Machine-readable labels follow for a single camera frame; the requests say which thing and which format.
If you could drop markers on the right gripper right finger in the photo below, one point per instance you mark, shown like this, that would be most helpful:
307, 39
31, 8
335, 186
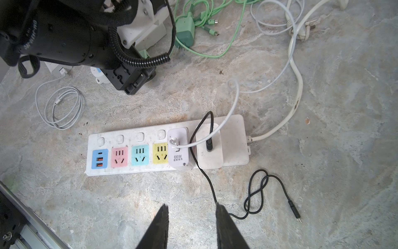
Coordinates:
228, 235

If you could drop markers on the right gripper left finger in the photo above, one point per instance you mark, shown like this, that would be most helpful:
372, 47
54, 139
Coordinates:
156, 236

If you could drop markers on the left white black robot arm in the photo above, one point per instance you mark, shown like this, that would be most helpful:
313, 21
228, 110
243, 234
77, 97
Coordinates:
108, 35

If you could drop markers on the small blue socket power strip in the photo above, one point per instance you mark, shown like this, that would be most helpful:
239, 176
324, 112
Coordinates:
99, 76

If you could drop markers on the aluminium rail frame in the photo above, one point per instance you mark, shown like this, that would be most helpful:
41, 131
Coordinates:
21, 228

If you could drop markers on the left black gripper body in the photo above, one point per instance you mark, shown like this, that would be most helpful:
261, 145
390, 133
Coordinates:
125, 77

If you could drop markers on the white flat charger with cable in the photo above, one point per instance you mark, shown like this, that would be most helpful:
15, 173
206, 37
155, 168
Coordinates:
48, 115

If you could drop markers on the small white charger cube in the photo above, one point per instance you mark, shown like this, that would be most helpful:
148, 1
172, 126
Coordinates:
230, 142

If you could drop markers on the long colourful socket power strip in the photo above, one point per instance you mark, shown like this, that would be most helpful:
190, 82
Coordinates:
135, 150

